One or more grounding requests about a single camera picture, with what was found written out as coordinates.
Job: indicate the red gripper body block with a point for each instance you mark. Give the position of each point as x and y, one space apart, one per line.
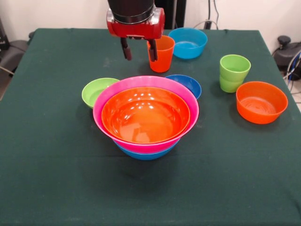
136 30

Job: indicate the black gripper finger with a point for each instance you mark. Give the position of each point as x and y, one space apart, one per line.
127 51
153 53

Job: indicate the large pink bowl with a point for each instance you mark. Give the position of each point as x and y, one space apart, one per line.
150 81

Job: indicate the large orange bowl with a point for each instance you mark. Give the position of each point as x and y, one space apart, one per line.
105 128
145 117

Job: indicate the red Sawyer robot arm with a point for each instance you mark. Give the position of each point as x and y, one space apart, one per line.
131 9

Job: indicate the orange cup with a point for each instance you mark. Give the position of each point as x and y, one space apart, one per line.
164 61

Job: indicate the small light blue bowl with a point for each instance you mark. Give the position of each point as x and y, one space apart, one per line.
188 50

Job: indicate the dark blue bowl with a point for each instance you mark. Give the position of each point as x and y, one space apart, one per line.
190 84

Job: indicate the green bowl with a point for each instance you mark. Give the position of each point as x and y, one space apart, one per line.
91 91

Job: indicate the green cup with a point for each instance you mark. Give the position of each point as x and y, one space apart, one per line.
231 80

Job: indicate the large light blue bowl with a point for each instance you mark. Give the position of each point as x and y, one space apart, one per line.
145 156

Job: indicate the small orange bowl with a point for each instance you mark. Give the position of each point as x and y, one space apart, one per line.
261 113

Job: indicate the dark green table cloth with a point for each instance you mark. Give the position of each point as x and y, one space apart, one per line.
223 188

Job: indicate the grey pedestal foot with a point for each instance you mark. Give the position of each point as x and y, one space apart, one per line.
285 53
11 54

